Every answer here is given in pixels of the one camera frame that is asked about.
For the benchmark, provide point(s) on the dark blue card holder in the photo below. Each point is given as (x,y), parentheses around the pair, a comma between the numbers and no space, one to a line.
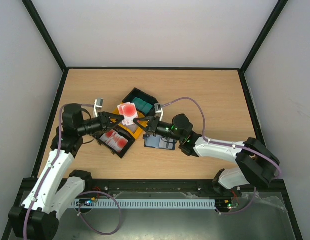
(158,142)

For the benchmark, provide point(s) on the white slotted cable duct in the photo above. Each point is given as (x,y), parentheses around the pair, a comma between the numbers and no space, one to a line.
(151,204)

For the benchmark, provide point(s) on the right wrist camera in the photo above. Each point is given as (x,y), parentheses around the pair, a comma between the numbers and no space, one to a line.
(158,111)

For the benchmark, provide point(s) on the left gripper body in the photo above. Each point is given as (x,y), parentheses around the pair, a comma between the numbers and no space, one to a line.
(95,127)

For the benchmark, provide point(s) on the red circle card front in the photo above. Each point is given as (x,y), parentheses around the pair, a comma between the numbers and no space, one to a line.
(129,111)

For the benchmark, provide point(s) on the black bin with red cards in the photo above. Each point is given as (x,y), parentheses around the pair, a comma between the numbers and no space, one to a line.
(122,153)

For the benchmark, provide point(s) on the black bin with teal cards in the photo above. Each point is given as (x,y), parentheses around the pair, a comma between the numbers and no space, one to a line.
(142,95)

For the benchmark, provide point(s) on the teal card stack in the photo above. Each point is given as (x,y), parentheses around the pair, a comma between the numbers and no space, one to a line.
(141,105)

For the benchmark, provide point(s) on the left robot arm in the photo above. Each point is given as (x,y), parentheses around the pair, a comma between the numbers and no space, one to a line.
(38,216)

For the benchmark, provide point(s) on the red white card stack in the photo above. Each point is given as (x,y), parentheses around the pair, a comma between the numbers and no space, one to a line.
(113,140)

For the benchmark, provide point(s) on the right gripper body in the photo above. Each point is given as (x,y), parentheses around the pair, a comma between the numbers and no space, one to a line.
(152,126)

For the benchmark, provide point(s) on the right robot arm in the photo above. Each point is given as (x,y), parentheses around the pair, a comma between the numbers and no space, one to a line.
(256,165)

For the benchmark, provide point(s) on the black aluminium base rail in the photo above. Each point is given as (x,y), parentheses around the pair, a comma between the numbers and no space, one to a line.
(202,188)

